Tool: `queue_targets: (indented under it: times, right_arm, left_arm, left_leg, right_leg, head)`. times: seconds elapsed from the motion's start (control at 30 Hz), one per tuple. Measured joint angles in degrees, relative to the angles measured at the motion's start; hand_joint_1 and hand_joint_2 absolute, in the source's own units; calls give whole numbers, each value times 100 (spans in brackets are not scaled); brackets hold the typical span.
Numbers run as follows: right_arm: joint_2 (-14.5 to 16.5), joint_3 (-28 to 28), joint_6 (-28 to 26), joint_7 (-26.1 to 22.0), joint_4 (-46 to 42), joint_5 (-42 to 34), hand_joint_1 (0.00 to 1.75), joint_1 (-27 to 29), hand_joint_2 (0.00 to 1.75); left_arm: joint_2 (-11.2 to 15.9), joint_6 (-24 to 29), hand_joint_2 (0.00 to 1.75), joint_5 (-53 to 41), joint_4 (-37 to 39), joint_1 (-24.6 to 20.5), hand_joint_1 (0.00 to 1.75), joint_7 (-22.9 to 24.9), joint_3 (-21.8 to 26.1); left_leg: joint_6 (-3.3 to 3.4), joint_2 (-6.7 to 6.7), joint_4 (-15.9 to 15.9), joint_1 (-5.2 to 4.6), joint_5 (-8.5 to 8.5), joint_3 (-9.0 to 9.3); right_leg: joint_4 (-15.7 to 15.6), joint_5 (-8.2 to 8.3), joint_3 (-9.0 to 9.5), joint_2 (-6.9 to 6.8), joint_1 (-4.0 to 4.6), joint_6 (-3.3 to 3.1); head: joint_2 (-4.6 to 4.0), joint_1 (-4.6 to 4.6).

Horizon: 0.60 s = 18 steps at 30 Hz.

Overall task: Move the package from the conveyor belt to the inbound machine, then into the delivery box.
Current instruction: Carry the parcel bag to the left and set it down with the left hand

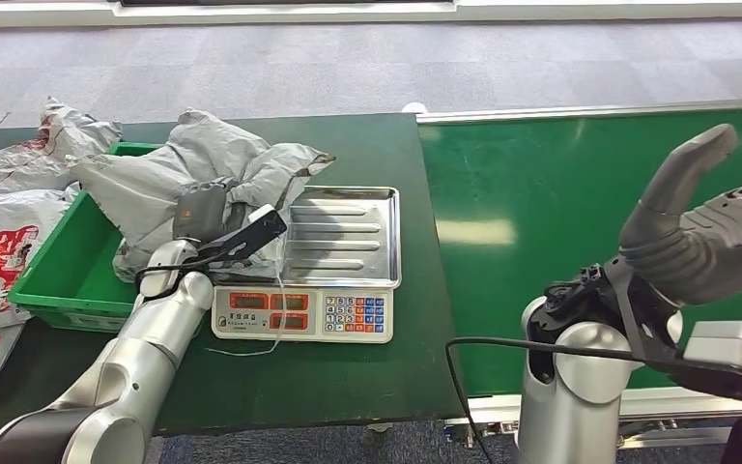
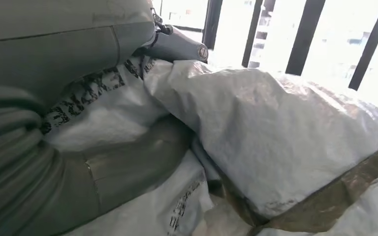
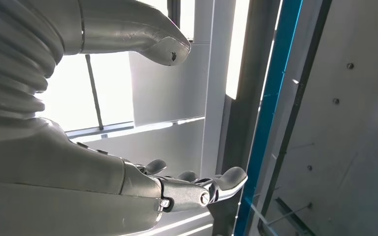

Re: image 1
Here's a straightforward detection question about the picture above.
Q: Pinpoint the thin white plastic strip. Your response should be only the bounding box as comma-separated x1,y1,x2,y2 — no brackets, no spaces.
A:
204,272,289,358

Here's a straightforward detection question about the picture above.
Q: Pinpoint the grey SF Express mailer package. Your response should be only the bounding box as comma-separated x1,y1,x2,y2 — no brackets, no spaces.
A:
69,107,337,284

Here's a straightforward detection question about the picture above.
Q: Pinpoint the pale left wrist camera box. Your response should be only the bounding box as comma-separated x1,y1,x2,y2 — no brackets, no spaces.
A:
201,203,289,263

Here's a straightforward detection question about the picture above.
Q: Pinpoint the green plastic box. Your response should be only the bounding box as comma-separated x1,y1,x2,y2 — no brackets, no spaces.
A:
7,140,206,334

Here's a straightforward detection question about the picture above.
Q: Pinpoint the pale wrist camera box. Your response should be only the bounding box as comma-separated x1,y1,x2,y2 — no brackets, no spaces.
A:
201,203,289,263
668,320,742,410

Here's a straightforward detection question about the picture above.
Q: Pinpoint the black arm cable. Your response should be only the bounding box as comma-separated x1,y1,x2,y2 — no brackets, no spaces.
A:
132,249,235,304
444,334,689,464

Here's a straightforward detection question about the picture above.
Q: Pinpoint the green conveyor belt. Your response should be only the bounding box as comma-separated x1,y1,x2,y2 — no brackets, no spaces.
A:
416,108,742,397

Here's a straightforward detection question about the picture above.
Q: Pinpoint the white electronic scale steel tray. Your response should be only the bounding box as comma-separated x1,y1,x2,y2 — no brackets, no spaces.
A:
209,186,403,345

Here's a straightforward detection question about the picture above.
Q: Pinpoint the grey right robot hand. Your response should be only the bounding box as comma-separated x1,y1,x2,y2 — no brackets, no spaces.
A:
618,123,742,307

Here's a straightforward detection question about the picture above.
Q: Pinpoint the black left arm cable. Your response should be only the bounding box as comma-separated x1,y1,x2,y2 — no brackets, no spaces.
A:
132,249,235,304

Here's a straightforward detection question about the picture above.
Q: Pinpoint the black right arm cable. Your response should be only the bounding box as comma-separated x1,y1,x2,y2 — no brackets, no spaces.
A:
444,334,689,464

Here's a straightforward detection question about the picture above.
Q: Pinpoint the aluminium conveyor frame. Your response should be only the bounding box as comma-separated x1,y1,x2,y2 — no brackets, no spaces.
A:
401,97,742,452

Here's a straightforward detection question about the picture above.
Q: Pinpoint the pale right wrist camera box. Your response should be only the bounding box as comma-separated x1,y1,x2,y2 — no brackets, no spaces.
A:
668,320,742,410

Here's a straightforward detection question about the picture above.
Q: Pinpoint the white package large red print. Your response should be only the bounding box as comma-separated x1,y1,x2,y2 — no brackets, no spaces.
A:
0,188,78,333

